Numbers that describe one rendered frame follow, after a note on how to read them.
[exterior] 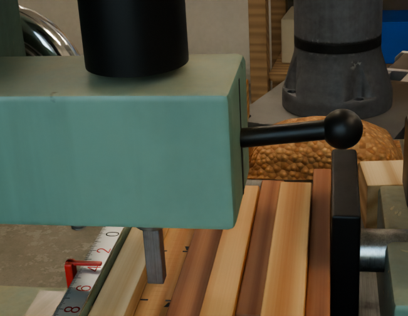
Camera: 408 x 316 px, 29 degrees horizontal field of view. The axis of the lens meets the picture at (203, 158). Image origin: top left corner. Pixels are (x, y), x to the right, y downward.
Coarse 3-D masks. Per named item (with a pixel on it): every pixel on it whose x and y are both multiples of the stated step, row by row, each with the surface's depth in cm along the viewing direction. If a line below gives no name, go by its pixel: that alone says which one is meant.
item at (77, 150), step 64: (0, 64) 41; (64, 64) 40; (192, 64) 39; (0, 128) 37; (64, 128) 36; (128, 128) 36; (192, 128) 35; (0, 192) 38; (64, 192) 38; (128, 192) 37; (192, 192) 37
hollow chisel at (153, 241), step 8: (144, 232) 41; (152, 232) 41; (160, 232) 42; (144, 240) 42; (152, 240) 42; (160, 240) 42; (144, 248) 42; (152, 248) 42; (160, 248) 42; (152, 256) 42; (160, 256) 42; (152, 264) 42; (160, 264) 42; (152, 272) 42; (160, 272) 42; (152, 280) 43; (160, 280) 43
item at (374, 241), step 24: (336, 168) 45; (336, 192) 42; (336, 216) 39; (360, 216) 39; (336, 240) 40; (360, 240) 44; (384, 240) 44; (336, 264) 40; (360, 264) 44; (384, 264) 44; (336, 288) 41; (336, 312) 41
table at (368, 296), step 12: (252, 180) 66; (276, 180) 66; (288, 180) 66; (300, 180) 66; (312, 180) 66; (360, 276) 51; (372, 276) 51; (360, 288) 50; (372, 288) 50; (360, 300) 49; (372, 300) 49; (360, 312) 48; (372, 312) 48
